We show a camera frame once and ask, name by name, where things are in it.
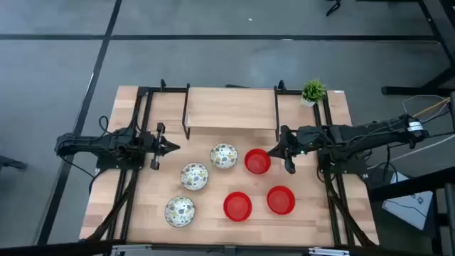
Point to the red plastic bowl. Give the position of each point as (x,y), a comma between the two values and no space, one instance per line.
(237,206)
(257,161)
(281,200)

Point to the green plant in white pot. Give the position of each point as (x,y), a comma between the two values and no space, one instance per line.
(313,90)

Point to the wooden shelf with black legs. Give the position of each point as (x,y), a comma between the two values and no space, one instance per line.
(231,106)

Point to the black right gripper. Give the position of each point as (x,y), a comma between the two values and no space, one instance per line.
(293,144)

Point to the yellow bowl speckled white inside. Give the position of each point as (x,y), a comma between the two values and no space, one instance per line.
(194,176)
(223,155)
(180,211)

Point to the white paper box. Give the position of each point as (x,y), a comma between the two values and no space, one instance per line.
(409,213)

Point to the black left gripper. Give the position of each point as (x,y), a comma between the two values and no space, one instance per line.
(156,147)

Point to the black furniture foot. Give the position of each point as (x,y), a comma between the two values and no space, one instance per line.
(10,163)

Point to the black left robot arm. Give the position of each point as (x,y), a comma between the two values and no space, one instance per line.
(89,144)

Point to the black desk frame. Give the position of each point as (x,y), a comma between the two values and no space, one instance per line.
(401,91)

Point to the black rig crossbar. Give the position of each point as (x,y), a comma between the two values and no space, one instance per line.
(53,249)

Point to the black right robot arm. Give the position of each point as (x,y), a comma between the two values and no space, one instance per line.
(373,133)

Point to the silver metal bracket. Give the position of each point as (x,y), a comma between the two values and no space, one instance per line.
(128,249)
(327,251)

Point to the black stand beam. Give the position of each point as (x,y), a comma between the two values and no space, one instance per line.
(405,188)

